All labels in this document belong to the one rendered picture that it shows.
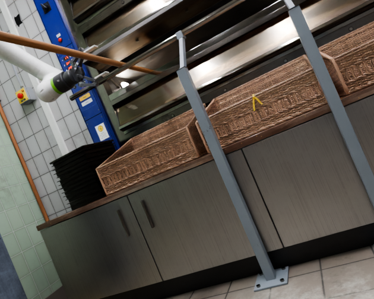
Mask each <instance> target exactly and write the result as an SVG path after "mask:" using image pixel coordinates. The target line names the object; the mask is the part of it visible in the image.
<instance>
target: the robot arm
mask: <svg viewBox="0 0 374 299"><path fill-rule="evenodd" d="M96 48H98V46H96V45H93V46H92V47H87V48H85V49H84V48H81V47H79V48H78V51H80V52H85V53H90V52H91V51H93V50H94V49H96ZM0 59H2V60H4V61H7V62H9V63H11V64H13V65H15V66H17V67H19V68H21V69H22V70H24V71H26V72H28V73H29V74H31V75H33V76H34V77H36V78H37V79H39V80H41V83H40V84H39V85H38V86H37V88H36V94H37V96H38V98H39V99H40V100H41V101H44V102H46V103H51V102H54V101H55V100H57V99H58V97H60V96H61V95H62V94H64V93H65V92H67V91H69V90H70V89H72V88H74V85H75V84H77V83H80V84H79V87H85V86H96V87H98V86H99V82H100V80H102V79H103V77H104V76H105V75H107V74H109V72H107V71H105V72H103V73H102V74H100V75H98V76H96V77H95V78H94V79H93V78H90V77H87V76H85V73H84V71H83V69H82V66H83V61H84V60H83V59H80V58H75V57H73V59H72V60H71V61H70V62H69V63H70V64H71V65H72V68H71V69H69V70H67V71H66V72H64V71H63V72H62V71H61V70H59V69H57V68H54V67H52V66H50V65H48V64H46V63H44V62H42V61H41V60H39V59H37V58H35V57H34V56H32V55H31V54H29V53H27V52H26V51H24V50H22V49H21V48H20V47H18V46H17V45H16V44H13V43H8V42H3V41H0ZM76 62H77V63H76ZM75 64H76V65H75ZM83 79H87V80H89V81H93V82H94V84H85V83H83V82H82V81H83Z"/></svg>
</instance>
